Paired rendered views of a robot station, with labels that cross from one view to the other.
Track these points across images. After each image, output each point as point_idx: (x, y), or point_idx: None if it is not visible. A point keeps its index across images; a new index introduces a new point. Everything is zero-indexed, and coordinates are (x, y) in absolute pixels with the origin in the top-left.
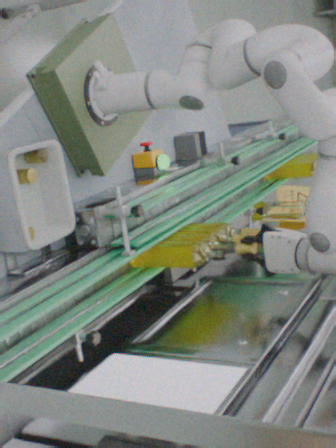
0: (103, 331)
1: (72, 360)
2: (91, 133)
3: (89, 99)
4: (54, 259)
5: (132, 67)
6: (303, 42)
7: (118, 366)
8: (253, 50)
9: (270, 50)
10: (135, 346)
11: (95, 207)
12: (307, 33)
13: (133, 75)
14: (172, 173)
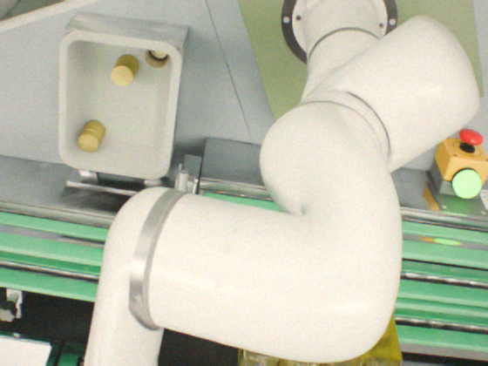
0: None
1: (79, 306)
2: (274, 67)
3: (291, 14)
4: (128, 192)
5: (464, 0)
6: (255, 236)
7: (12, 362)
8: (263, 143)
9: (275, 177)
10: (68, 364)
11: (205, 172)
12: (332, 220)
13: (332, 17)
14: (457, 213)
